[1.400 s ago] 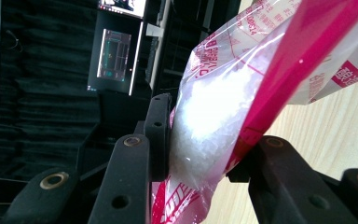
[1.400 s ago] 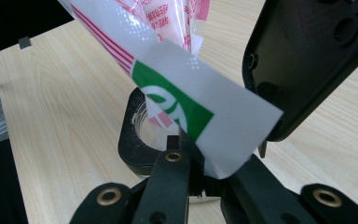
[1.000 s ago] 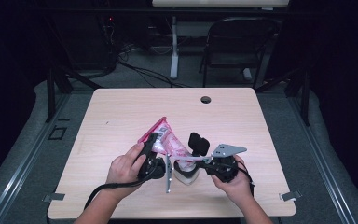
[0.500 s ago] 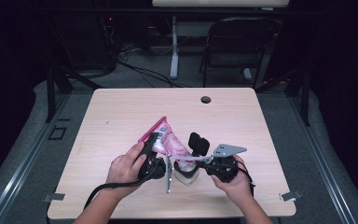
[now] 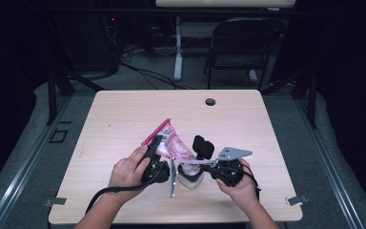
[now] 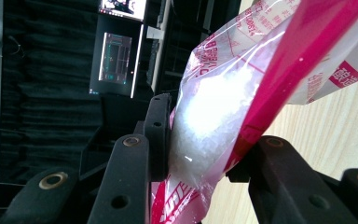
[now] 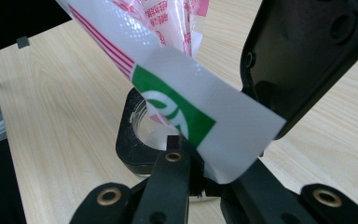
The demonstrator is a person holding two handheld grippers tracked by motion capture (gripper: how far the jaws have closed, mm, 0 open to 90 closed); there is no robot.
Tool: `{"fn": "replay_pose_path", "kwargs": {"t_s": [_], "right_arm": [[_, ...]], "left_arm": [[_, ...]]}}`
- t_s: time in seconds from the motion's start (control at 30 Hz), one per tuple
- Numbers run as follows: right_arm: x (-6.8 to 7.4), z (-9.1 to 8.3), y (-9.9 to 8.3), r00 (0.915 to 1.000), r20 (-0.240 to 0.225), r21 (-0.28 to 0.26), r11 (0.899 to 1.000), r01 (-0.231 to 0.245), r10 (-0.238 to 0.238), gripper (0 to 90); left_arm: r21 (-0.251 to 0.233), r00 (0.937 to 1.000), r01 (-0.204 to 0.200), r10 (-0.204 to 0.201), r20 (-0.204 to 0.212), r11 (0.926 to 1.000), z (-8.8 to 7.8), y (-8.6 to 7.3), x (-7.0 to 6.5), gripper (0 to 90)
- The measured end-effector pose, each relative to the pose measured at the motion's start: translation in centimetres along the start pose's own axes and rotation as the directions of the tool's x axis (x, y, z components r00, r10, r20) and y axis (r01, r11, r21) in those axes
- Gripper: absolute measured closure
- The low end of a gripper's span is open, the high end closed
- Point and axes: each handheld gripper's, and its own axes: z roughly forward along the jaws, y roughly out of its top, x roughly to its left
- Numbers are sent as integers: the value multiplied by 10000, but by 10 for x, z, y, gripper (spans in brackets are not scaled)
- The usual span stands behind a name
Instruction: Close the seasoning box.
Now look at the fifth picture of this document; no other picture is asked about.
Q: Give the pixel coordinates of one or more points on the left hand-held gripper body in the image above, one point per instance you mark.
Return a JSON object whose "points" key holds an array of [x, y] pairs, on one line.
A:
{"points": [[157, 170]]}

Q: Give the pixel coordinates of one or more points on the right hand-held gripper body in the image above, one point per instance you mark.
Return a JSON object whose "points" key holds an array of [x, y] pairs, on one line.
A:
{"points": [[228, 171]]}

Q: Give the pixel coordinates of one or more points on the pink printed plastic bag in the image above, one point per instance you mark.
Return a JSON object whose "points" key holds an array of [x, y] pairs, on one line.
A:
{"points": [[175, 143]]}

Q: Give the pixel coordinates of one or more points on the person's right hand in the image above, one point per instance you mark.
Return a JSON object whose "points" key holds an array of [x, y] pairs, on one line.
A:
{"points": [[244, 194]]}

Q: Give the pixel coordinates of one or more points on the person's left hand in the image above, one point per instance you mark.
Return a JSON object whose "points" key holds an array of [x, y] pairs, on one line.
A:
{"points": [[125, 176]]}

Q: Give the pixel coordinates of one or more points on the black metal stand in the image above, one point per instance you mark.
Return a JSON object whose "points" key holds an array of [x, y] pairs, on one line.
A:
{"points": [[51, 95], [312, 101]]}

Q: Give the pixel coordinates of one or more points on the dark equipment rack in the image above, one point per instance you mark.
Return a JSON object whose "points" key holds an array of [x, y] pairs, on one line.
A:
{"points": [[89, 47]]}

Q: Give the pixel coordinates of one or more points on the black folding chair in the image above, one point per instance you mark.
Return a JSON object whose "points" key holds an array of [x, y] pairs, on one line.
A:
{"points": [[248, 30]]}

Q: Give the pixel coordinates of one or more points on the white desk with white legs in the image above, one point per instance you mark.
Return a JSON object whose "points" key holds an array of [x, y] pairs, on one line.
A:
{"points": [[225, 3]]}

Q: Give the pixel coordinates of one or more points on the grey metal bracket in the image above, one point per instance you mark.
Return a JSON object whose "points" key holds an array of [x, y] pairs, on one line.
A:
{"points": [[297, 200], [56, 201]]}

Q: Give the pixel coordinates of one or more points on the aluminium floor rail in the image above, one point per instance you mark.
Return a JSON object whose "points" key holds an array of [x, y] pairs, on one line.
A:
{"points": [[22, 178], [330, 171]]}

